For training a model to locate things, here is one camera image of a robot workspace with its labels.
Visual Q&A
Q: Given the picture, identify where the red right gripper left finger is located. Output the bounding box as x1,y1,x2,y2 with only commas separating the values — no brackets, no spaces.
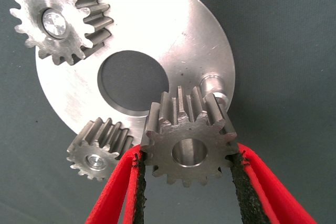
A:
84,147,148,224

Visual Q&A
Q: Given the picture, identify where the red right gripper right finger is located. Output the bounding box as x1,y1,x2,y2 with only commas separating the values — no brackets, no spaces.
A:
227,142,318,224

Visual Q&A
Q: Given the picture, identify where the small steel planetary gear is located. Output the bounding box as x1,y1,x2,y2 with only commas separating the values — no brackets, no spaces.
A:
140,85,238,188
9,0,114,66
66,117,135,182

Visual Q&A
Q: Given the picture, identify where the round metal carrier plate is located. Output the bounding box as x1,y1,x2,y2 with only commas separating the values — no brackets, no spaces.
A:
35,0,236,145

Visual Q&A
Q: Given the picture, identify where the dark grey table cloth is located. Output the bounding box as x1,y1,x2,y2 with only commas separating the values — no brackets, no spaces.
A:
0,0,336,224

